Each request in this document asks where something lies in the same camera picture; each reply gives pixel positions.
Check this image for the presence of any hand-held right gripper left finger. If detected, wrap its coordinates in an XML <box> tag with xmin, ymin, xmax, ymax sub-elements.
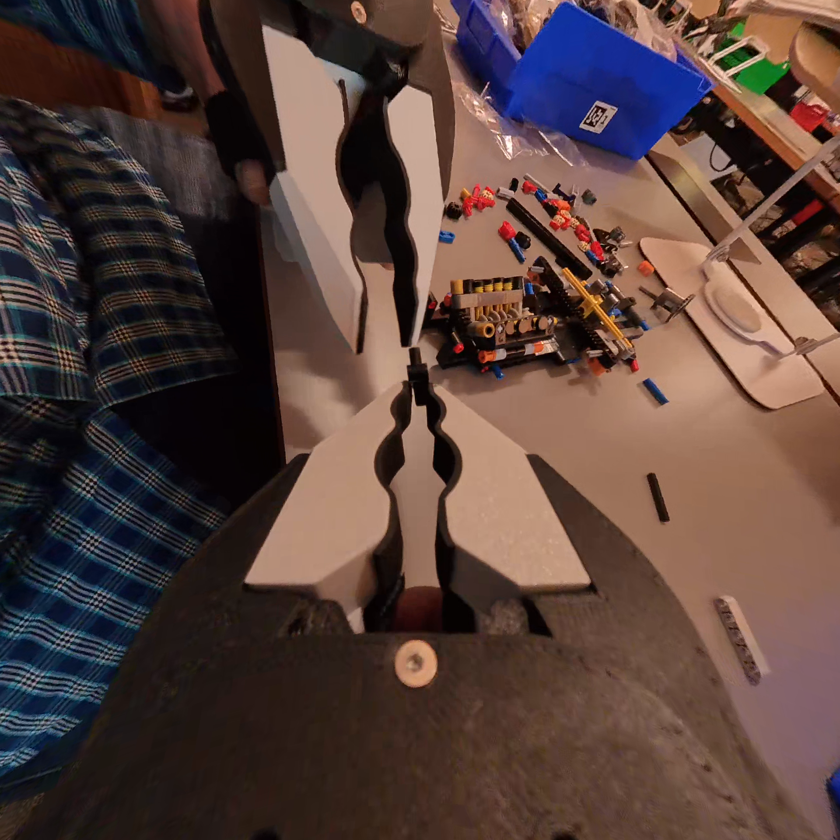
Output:
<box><xmin>243</xmin><ymin>381</ymin><xmax>414</xmax><ymax>632</ymax></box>

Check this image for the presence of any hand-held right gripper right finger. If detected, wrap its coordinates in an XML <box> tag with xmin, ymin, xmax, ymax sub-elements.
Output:
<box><xmin>425</xmin><ymin>382</ymin><xmax>593</xmax><ymax>632</ymax></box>

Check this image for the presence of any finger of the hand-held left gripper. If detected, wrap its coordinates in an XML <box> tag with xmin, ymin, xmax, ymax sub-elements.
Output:
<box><xmin>261</xmin><ymin>25</ymin><xmax>387</xmax><ymax>355</ymax></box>
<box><xmin>336</xmin><ymin>82</ymin><xmax>448</xmax><ymax>347</ymax></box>

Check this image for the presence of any small black lego pin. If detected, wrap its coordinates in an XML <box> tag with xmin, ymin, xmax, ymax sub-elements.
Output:
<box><xmin>406</xmin><ymin>348</ymin><xmax>431</xmax><ymax>408</ymax></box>

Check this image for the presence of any person's left forearm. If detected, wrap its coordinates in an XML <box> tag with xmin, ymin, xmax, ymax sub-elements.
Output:
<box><xmin>164</xmin><ymin>0</ymin><xmax>227</xmax><ymax>106</ymax></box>

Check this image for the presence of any long black lego beam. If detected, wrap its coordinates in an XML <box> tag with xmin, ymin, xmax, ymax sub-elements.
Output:
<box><xmin>505</xmin><ymin>197</ymin><xmax>593</xmax><ymax>280</ymax></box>

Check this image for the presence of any lego vehicle assembly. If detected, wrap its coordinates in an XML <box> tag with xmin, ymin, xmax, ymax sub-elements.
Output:
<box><xmin>423</xmin><ymin>259</ymin><xmax>651</xmax><ymax>382</ymax></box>

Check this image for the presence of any grey lego beam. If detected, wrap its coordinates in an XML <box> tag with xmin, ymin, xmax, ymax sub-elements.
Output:
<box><xmin>714</xmin><ymin>596</ymin><xmax>770</xmax><ymax>686</ymax></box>

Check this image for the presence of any person's left hand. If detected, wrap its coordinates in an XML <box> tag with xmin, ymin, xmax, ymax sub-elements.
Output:
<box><xmin>205</xmin><ymin>91</ymin><xmax>278</xmax><ymax>206</ymax></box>

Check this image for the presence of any small blue bin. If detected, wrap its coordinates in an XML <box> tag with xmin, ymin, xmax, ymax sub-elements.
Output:
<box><xmin>453</xmin><ymin>0</ymin><xmax>526</xmax><ymax>73</ymax></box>

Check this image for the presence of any crumpled clear plastic bag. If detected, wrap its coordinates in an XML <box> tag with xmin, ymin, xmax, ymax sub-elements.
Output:
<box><xmin>459</xmin><ymin>82</ymin><xmax>592</xmax><ymax>168</ymax></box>

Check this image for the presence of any blue bin with square tag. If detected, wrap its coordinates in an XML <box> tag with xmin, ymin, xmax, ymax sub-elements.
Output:
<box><xmin>505</xmin><ymin>0</ymin><xmax>716</xmax><ymax>161</ymax></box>

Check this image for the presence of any small grey metal part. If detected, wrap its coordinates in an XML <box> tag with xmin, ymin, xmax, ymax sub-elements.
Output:
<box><xmin>640</xmin><ymin>285</ymin><xmax>697</xmax><ymax>326</ymax></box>

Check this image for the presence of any person in plaid shirt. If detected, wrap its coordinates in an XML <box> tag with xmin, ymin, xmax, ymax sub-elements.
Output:
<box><xmin>0</xmin><ymin>0</ymin><xmax>240</xmax><ymax>795</ymax></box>

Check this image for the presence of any beige flat board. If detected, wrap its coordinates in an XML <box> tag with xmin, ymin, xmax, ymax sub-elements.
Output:
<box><xmin>638</xmin><ymin>236</ymin><xmax>826</xmax><ymax>411</ymax></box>

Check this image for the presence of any white desk lamp stand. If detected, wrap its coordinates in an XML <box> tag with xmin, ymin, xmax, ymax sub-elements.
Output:
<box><xmin>699</xmin><ymin>134</ymin><xmax>840</xmax><ymax>361</ymax></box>

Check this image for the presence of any green box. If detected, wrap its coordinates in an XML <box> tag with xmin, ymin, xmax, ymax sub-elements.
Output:
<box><xmin>712</xmin><ymin>20</ymin><xmax>791</xmax><ymax>93</ymax></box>

